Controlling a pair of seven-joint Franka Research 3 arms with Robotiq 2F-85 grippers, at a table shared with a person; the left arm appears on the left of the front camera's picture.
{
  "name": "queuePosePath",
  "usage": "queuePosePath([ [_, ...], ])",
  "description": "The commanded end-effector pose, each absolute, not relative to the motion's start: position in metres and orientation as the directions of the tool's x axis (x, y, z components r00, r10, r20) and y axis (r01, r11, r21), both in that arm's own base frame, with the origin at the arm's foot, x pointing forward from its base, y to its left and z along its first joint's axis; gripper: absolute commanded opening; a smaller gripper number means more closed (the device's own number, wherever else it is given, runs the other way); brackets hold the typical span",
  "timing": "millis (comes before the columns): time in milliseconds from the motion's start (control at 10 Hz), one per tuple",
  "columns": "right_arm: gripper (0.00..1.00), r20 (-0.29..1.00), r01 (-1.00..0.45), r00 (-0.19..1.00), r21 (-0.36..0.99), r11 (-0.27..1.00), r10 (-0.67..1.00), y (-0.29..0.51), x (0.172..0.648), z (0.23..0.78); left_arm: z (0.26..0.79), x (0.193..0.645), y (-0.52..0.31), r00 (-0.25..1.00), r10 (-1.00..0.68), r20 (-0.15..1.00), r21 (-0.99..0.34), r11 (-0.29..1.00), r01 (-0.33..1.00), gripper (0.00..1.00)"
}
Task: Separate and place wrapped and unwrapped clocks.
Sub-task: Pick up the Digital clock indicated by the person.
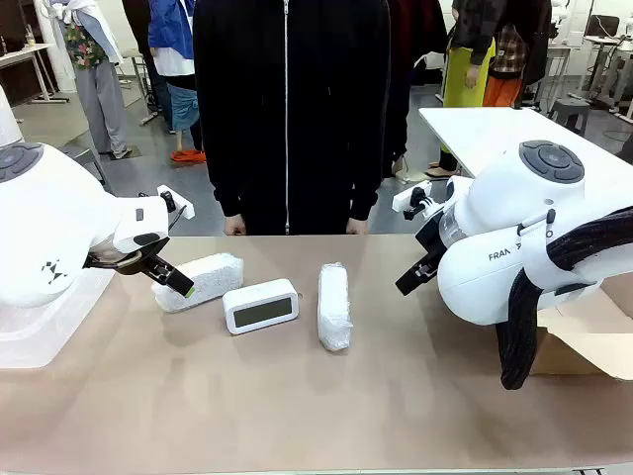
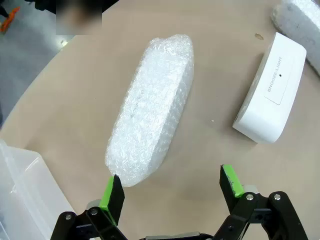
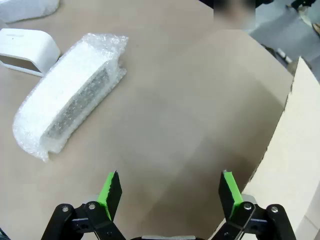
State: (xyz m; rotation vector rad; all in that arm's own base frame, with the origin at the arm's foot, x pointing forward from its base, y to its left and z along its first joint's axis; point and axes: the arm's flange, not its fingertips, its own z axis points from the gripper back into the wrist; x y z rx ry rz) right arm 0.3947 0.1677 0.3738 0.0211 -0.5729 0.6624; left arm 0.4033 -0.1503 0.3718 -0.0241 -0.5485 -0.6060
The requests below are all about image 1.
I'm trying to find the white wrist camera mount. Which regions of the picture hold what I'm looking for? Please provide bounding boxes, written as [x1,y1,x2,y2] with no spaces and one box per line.
[156,185,195,222]
[393,180,449,222]

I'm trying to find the person's right forearm black sleeve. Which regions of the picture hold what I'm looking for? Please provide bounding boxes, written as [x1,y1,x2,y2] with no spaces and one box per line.
[206,113,247,219]

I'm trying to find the clear plastic bin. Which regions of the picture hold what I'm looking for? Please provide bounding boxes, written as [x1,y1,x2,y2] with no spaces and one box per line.
[0,266,118,370]

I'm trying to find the mannequin floral shirt grey trousers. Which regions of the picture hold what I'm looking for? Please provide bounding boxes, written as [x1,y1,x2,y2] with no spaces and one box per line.
[42,0,133,159]

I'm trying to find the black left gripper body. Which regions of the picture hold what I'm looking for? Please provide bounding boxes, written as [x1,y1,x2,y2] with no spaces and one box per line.
[123,237,175,284]

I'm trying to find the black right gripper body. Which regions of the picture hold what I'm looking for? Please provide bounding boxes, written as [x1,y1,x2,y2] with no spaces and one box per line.
[417,207,449,271]

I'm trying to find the person in black zip jacket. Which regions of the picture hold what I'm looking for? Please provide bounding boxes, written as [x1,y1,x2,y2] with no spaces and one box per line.
[192,0,411,237]

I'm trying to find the grey plastic stool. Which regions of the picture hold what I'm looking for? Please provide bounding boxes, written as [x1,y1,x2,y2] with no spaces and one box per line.
[550,97,590,134]
[61,142,108,189]

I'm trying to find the figure in yellow apron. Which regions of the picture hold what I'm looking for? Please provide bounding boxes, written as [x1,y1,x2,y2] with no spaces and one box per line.
[425,0,497,179]

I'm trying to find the light wooden desk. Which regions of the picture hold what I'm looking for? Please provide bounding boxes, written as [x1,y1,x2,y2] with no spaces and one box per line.
[0,42,70,105]

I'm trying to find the white unwrapped digital clock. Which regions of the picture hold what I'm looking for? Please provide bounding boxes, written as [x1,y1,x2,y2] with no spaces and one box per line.
[222,278,301,336]

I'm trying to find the figure in blue jacket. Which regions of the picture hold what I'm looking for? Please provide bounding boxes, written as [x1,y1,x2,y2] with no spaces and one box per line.
[147,0,205,164]

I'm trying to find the bubble-wrapped clock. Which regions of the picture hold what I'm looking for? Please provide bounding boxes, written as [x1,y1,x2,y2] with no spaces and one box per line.
[151,251,246,314]
[316,261,355,353]

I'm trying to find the brown cardboard box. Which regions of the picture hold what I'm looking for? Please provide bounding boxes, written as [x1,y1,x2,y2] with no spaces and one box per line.
[531,281,633,381]

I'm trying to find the person's left forearm black sleeve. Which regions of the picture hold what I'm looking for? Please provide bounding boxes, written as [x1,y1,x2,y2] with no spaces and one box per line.
[347,113,386,223]

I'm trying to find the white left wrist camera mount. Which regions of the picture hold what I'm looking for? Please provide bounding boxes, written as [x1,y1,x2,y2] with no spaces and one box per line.
[156,185,195,222]

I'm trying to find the figure in orange trousers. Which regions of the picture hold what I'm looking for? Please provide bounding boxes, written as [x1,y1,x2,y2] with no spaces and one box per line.
[483,0,553,109]

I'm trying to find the white table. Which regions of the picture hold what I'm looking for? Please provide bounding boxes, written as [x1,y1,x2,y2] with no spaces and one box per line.
[418,107,633,194]

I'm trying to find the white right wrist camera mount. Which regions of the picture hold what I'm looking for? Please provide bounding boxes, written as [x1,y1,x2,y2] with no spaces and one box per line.
[393,180,449,222]

